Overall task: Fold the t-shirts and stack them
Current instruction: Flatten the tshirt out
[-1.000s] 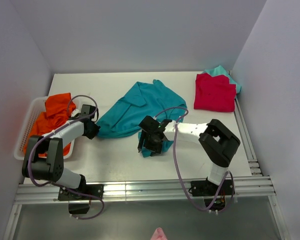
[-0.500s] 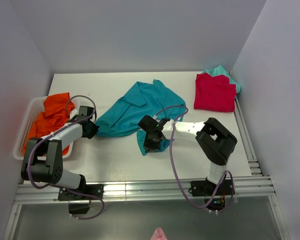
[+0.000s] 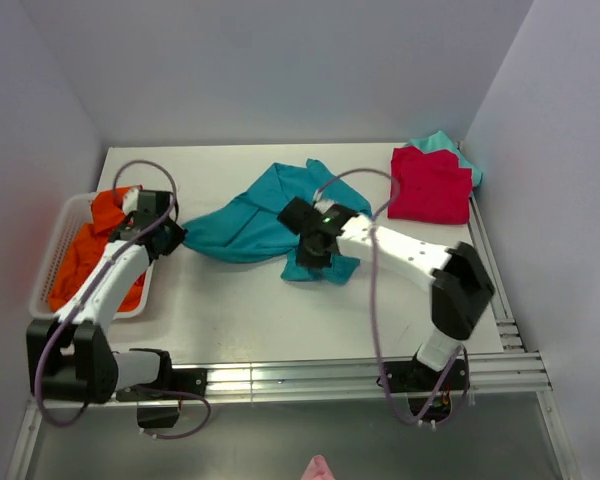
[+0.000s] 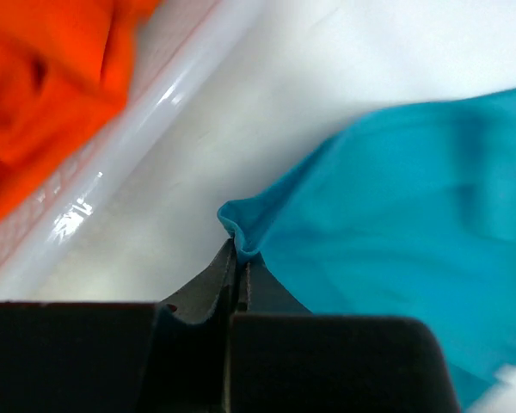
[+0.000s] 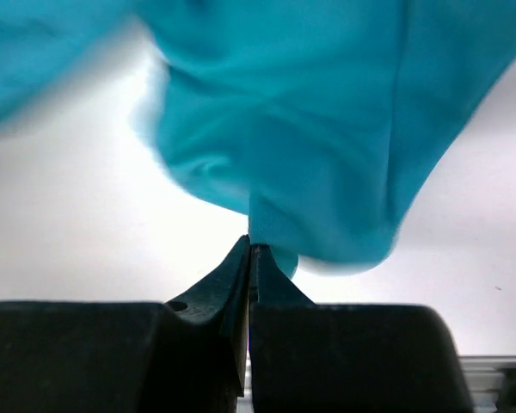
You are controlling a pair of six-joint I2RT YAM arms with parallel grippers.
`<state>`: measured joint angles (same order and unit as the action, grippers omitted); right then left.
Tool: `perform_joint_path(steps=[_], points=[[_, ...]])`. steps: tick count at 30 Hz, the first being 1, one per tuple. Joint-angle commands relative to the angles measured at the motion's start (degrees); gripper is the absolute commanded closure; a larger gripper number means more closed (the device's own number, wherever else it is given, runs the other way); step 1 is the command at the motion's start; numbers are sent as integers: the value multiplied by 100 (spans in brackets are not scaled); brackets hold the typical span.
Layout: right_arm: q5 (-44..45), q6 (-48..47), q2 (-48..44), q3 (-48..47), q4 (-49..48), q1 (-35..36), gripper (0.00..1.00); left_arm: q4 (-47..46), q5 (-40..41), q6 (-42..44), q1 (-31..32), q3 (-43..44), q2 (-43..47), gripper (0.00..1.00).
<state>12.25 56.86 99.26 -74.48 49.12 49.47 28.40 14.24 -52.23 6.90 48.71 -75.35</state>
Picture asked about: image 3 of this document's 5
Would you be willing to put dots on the folded teal t-shirt underneath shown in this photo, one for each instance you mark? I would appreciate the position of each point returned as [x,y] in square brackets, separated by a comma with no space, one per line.
[441,141]

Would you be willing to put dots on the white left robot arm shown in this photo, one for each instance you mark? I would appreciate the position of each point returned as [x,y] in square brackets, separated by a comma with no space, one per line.
[69,356]

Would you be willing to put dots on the black box under left base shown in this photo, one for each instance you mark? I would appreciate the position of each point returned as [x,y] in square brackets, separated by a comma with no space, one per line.
[157,417]

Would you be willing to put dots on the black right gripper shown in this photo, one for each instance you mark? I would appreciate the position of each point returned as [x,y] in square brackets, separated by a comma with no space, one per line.
[308,260]

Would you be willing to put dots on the pink object at bottom edge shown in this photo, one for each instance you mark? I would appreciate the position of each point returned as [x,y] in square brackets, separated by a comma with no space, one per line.
[318,469]

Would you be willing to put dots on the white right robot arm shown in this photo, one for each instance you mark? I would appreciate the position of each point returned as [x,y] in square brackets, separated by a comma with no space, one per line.
[459,287]

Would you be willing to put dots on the white plastic laundry basket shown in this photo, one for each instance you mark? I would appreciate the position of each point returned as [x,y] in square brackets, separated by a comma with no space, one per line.
[65,240]

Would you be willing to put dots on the orange t-shirt in basket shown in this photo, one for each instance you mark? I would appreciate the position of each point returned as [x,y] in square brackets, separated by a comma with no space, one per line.
[90,250]

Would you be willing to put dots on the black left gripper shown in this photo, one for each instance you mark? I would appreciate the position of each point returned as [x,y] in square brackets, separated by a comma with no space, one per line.
[177,237]

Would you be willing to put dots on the aluminium right side rail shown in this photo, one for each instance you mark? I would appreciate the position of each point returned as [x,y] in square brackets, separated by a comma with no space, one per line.
[498,331]

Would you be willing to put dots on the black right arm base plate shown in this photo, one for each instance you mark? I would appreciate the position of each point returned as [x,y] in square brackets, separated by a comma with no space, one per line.
[410,376]

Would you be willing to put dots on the folded red t-shirt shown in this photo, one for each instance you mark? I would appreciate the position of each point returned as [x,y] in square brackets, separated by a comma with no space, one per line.
[433,187]

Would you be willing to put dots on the teal t-shirt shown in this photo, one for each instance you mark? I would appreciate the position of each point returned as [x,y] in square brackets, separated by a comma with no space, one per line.
[246,230]

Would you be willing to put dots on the aluminium front rail frame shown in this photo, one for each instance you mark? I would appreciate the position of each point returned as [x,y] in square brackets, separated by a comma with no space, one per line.
[357,379]

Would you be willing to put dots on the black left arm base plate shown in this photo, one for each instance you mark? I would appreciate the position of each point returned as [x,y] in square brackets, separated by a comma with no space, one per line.
[170,385]

